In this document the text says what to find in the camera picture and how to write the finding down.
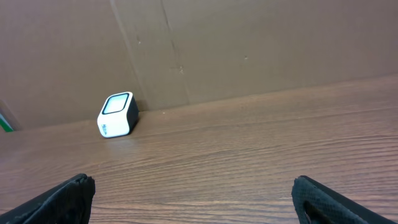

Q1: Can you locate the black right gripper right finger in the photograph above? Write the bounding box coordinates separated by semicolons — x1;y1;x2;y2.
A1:
291;175;396;224

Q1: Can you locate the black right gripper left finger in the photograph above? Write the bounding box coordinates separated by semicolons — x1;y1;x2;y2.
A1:
1;174;96;224

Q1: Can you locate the white barcode scanner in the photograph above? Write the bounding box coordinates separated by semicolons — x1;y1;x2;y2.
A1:
97;91;139;138

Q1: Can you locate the green and white object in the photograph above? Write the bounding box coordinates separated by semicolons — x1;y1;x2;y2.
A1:
0;114;14;133

